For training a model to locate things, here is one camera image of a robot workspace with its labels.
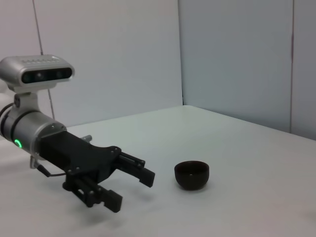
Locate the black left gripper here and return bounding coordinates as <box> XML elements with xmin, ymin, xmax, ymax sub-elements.
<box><xmin>39</xmin><ymin>130</ymin><xmax>156</xmax><ymax>214</ymax></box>

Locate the dark brown teacup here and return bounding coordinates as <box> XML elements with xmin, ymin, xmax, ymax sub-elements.
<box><xmin>174</xmin><ymin>160</ymin><xmax>210</xmax><ymax>191</ymax></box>

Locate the black left gripper cable with plug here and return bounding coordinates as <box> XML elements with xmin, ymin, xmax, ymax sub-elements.
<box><xmin>29</xmin><ymin>157</ymin><xmax>69</xmax><ymax>178</ymax></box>

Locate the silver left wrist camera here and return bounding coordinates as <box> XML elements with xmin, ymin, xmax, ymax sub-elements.
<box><xmin>0</xmin><ymin>54</ymin><xmax>75</xmax><ymax>94</ymax></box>

